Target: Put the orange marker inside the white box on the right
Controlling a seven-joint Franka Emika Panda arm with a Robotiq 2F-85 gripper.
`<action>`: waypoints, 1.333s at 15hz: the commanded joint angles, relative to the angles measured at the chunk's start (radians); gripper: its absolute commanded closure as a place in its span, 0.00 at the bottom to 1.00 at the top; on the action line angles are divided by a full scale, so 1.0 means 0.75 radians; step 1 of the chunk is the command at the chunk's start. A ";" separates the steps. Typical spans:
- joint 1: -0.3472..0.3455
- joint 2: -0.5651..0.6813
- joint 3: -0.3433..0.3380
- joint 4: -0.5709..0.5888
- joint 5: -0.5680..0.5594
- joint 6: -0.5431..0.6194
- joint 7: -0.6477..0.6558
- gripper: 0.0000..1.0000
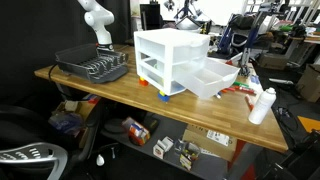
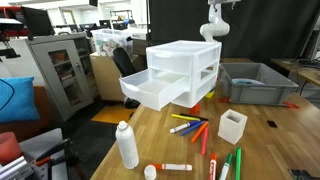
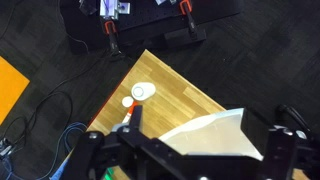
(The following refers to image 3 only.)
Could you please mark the small white round cap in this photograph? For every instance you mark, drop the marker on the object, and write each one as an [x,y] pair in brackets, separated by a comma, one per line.
[127,101]

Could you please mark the orange black bar clamp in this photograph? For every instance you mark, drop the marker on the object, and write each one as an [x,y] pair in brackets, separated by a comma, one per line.
[111,36]
[190,20]

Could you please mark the white marker with orange cap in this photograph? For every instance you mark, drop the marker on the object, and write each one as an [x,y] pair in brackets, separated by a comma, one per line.
[132,108]

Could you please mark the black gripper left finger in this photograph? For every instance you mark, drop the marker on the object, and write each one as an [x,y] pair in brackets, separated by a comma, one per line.
[136,118]

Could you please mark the white paper sheet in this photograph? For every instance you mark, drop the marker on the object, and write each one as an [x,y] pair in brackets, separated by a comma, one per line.
[213,133]

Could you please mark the aluminium extrusion profile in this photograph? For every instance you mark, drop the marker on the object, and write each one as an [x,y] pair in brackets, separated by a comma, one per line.
[111,8]

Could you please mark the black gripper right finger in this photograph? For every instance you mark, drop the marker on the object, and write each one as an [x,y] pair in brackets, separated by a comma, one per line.
[256,133]

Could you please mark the orange floor sheet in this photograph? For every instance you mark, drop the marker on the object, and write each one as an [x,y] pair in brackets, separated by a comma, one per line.
[10,86]

